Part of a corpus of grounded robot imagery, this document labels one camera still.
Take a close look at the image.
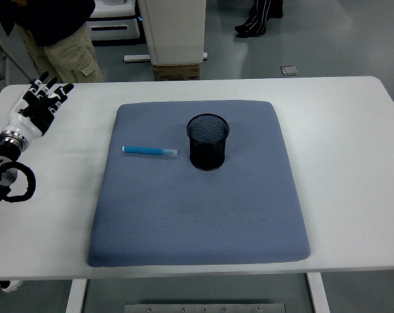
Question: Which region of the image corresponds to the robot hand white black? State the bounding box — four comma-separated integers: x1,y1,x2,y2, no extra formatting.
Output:
3,71,75,140

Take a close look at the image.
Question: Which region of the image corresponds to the blue marker pen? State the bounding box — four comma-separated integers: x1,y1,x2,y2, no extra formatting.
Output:
121,145,179,160

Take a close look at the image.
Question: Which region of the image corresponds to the black mesh pen holder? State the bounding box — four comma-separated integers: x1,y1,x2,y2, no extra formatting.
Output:
186,113,230,171

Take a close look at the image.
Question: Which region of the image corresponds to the person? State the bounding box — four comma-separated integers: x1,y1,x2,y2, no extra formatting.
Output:
234,0,284,38
0,0,103,83

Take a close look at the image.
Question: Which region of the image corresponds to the white mobile machine base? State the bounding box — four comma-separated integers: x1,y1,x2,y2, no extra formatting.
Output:
85,0,142,42

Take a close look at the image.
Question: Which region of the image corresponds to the brown cardboard box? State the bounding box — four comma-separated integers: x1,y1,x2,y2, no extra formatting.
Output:
153,63,201,82

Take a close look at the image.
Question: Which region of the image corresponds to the white black caster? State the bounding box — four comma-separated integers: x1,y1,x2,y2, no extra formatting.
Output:
0,279,23,293

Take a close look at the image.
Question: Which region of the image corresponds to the white table leg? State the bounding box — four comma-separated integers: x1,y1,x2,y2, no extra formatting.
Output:
65,279,87,313
306,272,331,313

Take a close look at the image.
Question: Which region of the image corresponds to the blue-grey textured mat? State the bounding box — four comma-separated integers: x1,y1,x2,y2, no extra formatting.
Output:
87,100,312,268

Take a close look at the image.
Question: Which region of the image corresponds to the white pedestal column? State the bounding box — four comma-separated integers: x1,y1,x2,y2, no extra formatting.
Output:
137,0,207,65

